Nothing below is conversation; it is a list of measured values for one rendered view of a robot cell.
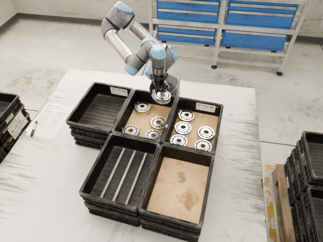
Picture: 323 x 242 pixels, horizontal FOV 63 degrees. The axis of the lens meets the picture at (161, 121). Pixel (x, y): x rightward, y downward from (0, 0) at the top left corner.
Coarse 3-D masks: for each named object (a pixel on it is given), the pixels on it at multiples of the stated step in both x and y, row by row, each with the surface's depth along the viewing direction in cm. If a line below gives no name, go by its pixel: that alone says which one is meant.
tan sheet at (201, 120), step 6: (198, 114) 173; (204, 114) 172; (198, 120) 169; (204, 120) 169; (210, 120) 169; (216, 120) 169; (174, 126) 166; (192, 126) 165; (198, 126) 165; (210, 126) 165; (216, 126) 165; (174, 132) 162; (192, 132) 162; (186, 138) 159; (192, 138) 159; (192, 144) 156
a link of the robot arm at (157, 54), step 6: (150, 48) 137; (156, 48) 132; (162, 48) 132; (150, 54) 136; (156, 54) 132; (162, 54) 133; (156, 60) 135; (162, 60) 135; (156, 66) 137; (162, 66) 138
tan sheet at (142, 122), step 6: (150, 108) 177; (156, 108) 177; (162, 108) 177; (168, 108) 177; (132, 114) 173; (150, 114) 173; (156, 114) 173; (162, 114) 173; (168, 114) 173; (132, 120) 170; (138, 120) 170; (144, 120) 170; (150, 120) 170; (138, 126) 166; (144, 126) 166; (144, 132) 163
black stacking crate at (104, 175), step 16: (112, 144) 153; (128, 144) 151; (144, 144) 147; (112, 160) 149; (128, 160) 149; (96, 176) 139; (112, 176) 142; (128, 176) 142; (144, 176) 142; (96, 192) 136; (112, 192) 135; (128, 192) 135; (112, 208) 128
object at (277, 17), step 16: (240, 0) 280; (240, 16) 292; (256, 16) 288; (272, 16) 285; (288, 16) 281; (224, 32) 309; (240, 32) 303; (256, 32) 301; (256, 48) 316; (272, 48) 312
